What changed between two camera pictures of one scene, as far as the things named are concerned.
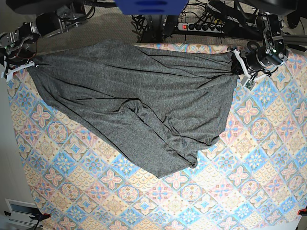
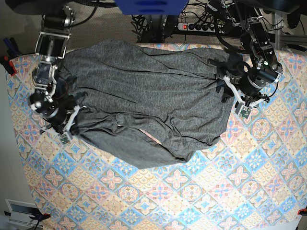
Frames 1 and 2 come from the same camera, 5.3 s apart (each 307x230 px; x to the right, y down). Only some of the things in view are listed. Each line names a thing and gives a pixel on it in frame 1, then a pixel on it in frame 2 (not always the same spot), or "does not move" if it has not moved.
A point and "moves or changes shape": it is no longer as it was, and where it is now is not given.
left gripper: x=9 y=75 → x=65 y=136
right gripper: x=238 y=68 → x=244 y=108
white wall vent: x=20 y=211 does not move
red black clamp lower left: x=39 y=216 does not move
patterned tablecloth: x=253 y=177 does not move
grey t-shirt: x=158 y=106 moves or changes shape
